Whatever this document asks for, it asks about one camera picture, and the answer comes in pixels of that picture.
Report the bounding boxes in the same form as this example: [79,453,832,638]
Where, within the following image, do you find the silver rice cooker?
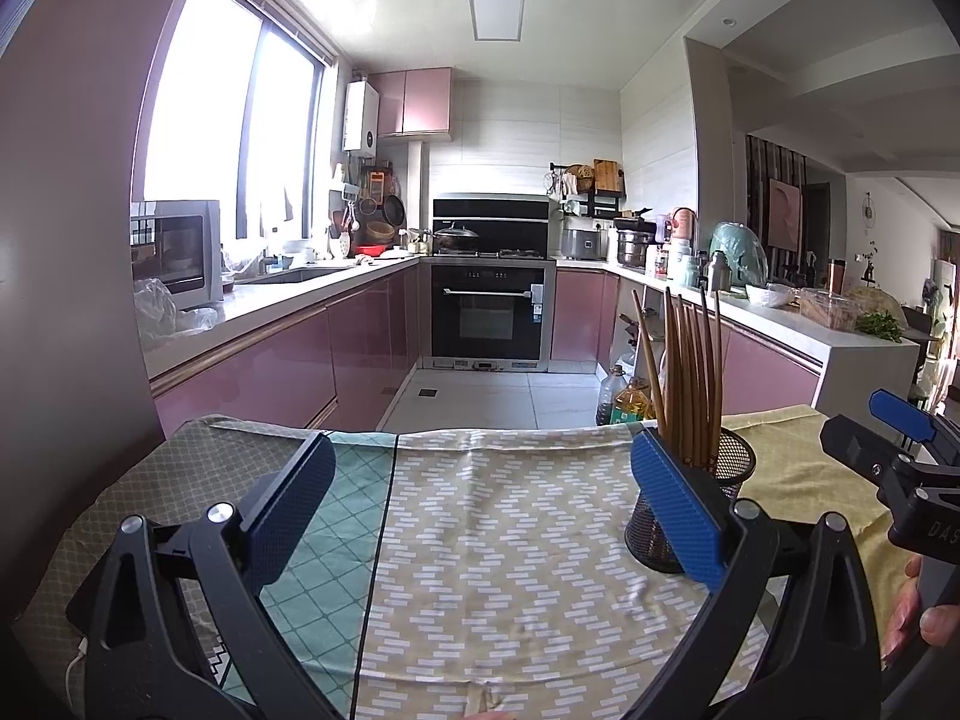
[561,214,608,262]

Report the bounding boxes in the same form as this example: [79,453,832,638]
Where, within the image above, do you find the patterned patchwork tablecloth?
[11,405,912,720]

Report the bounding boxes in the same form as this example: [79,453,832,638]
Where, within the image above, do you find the stainless steel stock pot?
[613,217,657,269]

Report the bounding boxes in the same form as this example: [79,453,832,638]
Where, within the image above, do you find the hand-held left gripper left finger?
[84,431,338,720]

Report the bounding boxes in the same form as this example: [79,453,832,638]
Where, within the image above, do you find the yellow cooking oil bottle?
[613,377,652,425]

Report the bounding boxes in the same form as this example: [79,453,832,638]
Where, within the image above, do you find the black wall shelf rack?
[550,161,627,218]

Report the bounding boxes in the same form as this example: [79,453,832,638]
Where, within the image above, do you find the black range hood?
[432,195,552,256]

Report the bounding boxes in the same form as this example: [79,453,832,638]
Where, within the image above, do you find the black mesh utensil holder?
[624,424,758,575]

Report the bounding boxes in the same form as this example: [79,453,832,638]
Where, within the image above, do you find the large kitchen window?
[131,0,338,256]

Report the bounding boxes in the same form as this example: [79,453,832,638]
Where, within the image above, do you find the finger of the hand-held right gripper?
[820,418,960,511]
[870,388,960,466]

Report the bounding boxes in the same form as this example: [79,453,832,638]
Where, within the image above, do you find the square ceiling light panel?
[469,0,524,41]

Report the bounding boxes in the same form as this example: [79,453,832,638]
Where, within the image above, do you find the black wok with lid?
[433,222,481,254]

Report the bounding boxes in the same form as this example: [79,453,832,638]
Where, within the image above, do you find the dark liquid plastic bottle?
[596,365,629,427]

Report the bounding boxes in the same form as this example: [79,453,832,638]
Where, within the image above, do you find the pink wall cabinet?
[367,67,453,142]

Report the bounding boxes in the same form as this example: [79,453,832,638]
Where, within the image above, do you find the black built-in oven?
[429,259,557,374]

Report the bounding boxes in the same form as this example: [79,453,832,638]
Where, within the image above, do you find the pink base cabinets with sink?
[150,262,432,440]

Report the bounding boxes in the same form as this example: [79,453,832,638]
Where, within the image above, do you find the silver countertop oven appliance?
[131,199,224,305]

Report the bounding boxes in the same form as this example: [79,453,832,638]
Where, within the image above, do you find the clear plastic bag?
[133,277,218,338]

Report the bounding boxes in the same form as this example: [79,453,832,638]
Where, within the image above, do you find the teal covered fan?
[709,221,771,287]

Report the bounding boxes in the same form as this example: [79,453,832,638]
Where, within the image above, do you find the pink peninsula base cabinets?
[551,266,922,421]

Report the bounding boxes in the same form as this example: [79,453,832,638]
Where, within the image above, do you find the white wall water heater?
[343,81,378,158]

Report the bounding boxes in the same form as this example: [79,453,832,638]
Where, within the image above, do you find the clear plastic food container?
[797,287,860,331]

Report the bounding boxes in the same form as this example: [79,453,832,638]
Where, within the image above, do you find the bunch of leafy greens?
[855,311,905,342]

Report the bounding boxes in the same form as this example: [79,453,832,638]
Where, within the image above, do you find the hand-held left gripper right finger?
[630,427,884,720]

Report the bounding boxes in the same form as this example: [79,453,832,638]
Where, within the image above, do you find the framed wall picture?
[765,178,803,252]

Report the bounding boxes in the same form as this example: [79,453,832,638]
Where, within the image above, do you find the person's right hand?
[881,555,960,665]

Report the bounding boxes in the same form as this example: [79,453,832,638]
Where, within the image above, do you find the white charging cable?
[66,636,92,702]

